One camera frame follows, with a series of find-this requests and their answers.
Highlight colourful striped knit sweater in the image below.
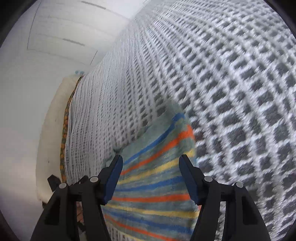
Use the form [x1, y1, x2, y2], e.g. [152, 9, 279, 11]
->
[102, 102, 199, 240]

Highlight white wardrobe doors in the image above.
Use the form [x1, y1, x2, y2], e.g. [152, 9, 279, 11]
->
[27, 0, 147, 66]

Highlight cream padded headboard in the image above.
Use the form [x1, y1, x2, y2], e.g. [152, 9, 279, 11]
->
[36, 74, 80, 203]

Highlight orange floral green bedsheet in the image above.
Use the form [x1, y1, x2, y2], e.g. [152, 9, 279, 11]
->
[60, 76, 83, 182]

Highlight white grey checkered blanket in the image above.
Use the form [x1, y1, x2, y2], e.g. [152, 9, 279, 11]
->
[65, 1, 295, 240]

